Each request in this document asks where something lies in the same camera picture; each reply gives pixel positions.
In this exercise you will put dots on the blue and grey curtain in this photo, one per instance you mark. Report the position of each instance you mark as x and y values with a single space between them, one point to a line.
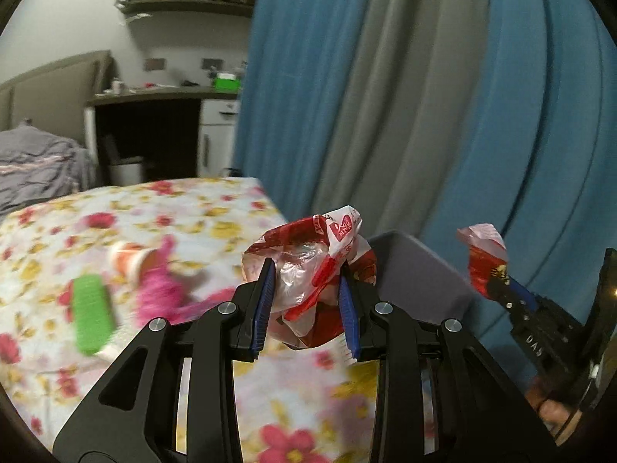
409 106

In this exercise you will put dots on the person's right hand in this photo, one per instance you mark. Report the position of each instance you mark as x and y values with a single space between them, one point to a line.
549 415

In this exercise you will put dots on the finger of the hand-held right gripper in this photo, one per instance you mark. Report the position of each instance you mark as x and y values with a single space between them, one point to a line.
523 294
525 330

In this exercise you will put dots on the grey upholstered headboard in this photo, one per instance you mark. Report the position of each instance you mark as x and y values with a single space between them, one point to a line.
48 91

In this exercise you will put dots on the pink plastic bag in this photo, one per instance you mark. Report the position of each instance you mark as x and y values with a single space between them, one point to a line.
164 294

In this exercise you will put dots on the floral tablecloth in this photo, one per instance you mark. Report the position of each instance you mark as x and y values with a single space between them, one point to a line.
48 347

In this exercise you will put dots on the grey plastic bin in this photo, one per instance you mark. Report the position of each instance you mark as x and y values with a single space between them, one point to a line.
419 279

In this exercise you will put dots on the grey striped blanket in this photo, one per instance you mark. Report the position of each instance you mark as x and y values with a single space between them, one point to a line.
38 164

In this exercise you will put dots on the green box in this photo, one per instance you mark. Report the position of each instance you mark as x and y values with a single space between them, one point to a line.
226 82

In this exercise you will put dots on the orange printed paper cup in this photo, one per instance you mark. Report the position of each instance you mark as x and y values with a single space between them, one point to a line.
130 260

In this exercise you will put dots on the dark topped desk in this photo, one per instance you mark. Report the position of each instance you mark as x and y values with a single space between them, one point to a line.
159 130

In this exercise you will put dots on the red snack wrapper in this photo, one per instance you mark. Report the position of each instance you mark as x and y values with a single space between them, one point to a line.
484 260

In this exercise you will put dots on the grey wall socket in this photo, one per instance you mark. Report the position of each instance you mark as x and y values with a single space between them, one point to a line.
212 63

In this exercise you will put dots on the red and white plastic bag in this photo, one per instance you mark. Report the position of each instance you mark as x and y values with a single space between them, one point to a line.
313 260

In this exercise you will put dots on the small white jar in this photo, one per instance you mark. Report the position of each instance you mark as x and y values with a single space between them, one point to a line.
117 86

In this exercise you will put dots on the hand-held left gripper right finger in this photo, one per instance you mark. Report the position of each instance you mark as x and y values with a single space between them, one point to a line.
348 318

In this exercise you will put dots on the white drawer cabinet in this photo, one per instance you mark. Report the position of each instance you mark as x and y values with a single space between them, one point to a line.
217 135

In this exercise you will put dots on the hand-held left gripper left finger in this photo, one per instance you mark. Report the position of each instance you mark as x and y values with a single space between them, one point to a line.
265 299

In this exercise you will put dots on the green foam net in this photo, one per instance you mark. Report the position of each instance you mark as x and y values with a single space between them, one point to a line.
94 313

